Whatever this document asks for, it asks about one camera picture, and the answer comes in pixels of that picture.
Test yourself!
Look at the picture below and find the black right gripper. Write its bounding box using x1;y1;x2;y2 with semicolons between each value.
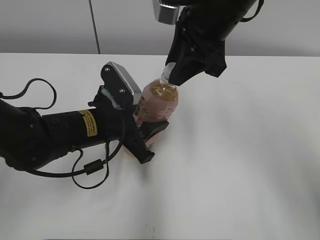
165;6;227;86

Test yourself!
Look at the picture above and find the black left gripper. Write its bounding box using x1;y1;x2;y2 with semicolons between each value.
88;92;169;164

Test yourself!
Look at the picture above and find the white bottle cap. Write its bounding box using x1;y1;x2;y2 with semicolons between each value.
161;62;176;83

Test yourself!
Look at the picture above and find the pink label tea bottle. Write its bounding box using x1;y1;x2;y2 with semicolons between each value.
133;77;179;153

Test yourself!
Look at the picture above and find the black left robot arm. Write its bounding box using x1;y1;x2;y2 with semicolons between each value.
0;93;169;171

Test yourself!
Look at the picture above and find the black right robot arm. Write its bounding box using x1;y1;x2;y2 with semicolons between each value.
165;0;264;86

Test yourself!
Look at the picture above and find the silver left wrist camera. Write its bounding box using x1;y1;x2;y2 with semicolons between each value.
100;61;142;110

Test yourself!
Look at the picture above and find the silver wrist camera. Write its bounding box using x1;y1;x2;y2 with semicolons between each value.
152;0;180;25
100;61;142;110

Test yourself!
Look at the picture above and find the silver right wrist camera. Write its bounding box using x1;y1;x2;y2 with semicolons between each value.
152;0;180;25

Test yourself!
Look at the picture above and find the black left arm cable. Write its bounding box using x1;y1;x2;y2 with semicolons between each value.
0;78;126;190

